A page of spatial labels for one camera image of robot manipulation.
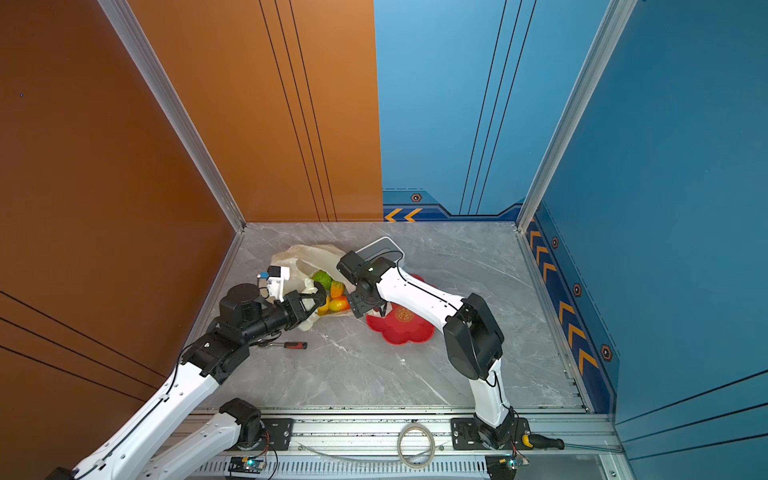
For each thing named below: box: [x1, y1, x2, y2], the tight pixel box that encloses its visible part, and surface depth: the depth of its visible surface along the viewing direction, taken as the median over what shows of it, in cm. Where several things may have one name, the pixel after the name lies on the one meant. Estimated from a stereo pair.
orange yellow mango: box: [328, 296, 351, 312], surface depth 93 cm
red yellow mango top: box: [330, 281, 345, 298], surface depth 98 cm
